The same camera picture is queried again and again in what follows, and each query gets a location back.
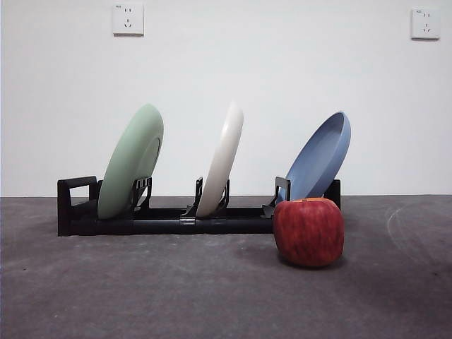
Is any red apple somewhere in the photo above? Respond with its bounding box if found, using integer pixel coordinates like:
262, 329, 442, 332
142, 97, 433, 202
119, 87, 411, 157
273, 197, 345, 268

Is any green plate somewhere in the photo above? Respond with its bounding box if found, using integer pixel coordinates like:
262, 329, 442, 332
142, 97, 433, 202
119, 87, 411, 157
97, 102, 165, 220

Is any white plate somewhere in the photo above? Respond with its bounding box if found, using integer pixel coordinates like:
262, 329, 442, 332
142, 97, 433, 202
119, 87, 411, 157
195, 100, 245, 218

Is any black plate rack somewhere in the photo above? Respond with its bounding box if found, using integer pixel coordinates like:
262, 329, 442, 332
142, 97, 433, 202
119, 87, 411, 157
56, 175, 342, 237

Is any blue plate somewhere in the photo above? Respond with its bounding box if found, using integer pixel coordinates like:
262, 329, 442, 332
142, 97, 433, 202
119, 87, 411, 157
284, 111, 352, 202

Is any white wall socket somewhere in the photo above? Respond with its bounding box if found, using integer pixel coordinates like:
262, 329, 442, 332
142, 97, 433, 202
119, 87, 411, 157
112, 2, 145, 37
410, 8, 441, 41

